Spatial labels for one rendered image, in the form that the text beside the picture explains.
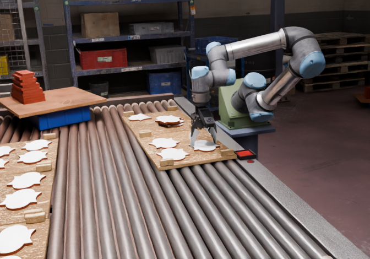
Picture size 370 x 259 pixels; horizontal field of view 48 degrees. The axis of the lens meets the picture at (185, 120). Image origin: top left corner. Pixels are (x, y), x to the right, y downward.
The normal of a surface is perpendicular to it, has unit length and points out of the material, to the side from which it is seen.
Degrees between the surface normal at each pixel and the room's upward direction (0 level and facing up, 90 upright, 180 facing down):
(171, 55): 96
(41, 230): 0
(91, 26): 86
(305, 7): 90
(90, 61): 90
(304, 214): 0
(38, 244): 0
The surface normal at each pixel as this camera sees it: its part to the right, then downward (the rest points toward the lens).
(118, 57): 0.31, 0.26
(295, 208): -0.04, -0.96
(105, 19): 0.49, 0.34
